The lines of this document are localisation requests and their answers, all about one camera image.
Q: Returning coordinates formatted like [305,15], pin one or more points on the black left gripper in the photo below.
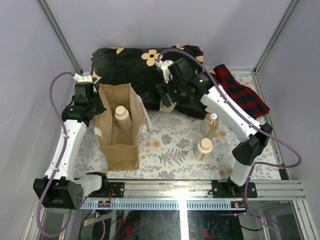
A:
[101,108]

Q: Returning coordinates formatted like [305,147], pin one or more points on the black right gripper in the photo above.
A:
[164,88]

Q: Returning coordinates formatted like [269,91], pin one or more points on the beige bottle wooden cap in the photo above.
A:
[123,118]

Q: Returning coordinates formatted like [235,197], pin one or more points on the brown jute canvas bag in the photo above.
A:
[121,147]

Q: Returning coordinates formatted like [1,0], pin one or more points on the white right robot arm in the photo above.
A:
[253,137]

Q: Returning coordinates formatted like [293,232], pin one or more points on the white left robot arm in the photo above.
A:
[59,188]

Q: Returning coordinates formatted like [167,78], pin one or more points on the yellow liquid bottle white cap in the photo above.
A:
[210,125]

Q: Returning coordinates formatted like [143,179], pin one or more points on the black floral blanket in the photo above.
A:
[137,66]

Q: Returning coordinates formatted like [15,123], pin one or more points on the red black plaid cloth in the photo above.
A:
[244,96]

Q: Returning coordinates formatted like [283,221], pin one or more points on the cream bottle wooden cap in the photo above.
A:
[203,149]

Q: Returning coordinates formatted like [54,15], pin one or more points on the floral patterned table mat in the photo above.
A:
[166,154]

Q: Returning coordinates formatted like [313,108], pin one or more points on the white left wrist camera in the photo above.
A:
[83,79]

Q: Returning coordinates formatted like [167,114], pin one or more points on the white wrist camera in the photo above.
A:
[163,66]
[83,79]

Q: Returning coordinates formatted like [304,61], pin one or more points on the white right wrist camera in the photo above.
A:
[163,66]

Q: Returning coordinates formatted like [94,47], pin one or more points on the aluminium mounting rail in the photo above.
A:
[266,190]

